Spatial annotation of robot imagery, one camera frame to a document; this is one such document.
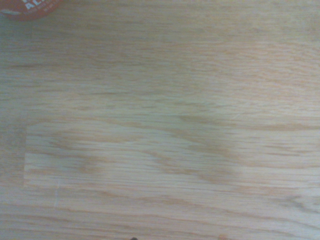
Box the red cereal cup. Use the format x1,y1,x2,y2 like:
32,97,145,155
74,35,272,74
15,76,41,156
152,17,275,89
0,0,65,22

